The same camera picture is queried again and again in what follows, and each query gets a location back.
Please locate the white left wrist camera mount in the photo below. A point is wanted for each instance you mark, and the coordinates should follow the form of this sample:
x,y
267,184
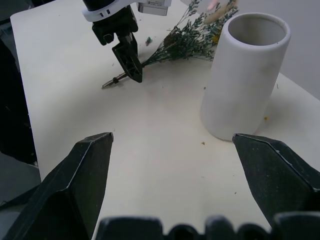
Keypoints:
x,y
105,13

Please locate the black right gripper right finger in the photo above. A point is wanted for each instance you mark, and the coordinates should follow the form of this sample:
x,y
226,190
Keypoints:
x,y
272,175

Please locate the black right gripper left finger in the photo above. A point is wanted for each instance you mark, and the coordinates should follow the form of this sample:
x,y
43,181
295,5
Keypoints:
x,y
75,180

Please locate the dried green flower bouquet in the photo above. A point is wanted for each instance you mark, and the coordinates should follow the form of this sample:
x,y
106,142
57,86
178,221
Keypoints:
x,y
182,47

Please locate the small green flower scrap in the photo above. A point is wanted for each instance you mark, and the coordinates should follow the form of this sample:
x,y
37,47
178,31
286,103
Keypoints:
x,y
149,40

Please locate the white cylindrical vase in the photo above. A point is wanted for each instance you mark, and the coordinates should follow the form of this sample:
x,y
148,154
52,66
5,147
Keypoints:
x,y
240,82

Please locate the black bulky object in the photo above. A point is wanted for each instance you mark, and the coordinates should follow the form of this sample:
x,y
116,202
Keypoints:
x,y
12,112

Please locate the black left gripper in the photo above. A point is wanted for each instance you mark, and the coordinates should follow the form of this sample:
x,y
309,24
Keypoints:
x,y
117,25

